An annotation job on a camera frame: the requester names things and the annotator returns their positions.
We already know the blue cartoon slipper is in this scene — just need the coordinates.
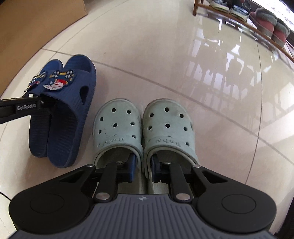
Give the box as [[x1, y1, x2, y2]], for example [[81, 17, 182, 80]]
[[41, 54, 96, 168], [23, 59, 63, 158]]

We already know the mint green clog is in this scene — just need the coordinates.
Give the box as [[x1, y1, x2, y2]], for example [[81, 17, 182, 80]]
[[143, 99, 199, 194], [93, 99, 143, 184]]

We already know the black Balala sport sandal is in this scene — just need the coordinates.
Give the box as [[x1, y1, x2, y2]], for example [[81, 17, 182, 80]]
[[230, 0, 251, 22]]

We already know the brown cardboard box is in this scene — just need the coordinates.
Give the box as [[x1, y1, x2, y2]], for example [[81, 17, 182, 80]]
[[1, 1, 87, 93]]

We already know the brown wooden shoe rack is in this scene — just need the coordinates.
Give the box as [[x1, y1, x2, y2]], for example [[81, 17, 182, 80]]
[[192, 0, 293, 62]]

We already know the left pink furry boot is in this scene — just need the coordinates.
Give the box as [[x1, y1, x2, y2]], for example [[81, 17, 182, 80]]
[[249, 8, 277, 38]]

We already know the pink furry boot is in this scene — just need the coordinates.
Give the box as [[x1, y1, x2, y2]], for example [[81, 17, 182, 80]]
[[272, 18, 290, 48], [249, 8, 277, 38]]

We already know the right pink furry boot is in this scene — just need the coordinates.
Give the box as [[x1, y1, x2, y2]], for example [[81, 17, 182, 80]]
[[272, 18, 290, 48]]

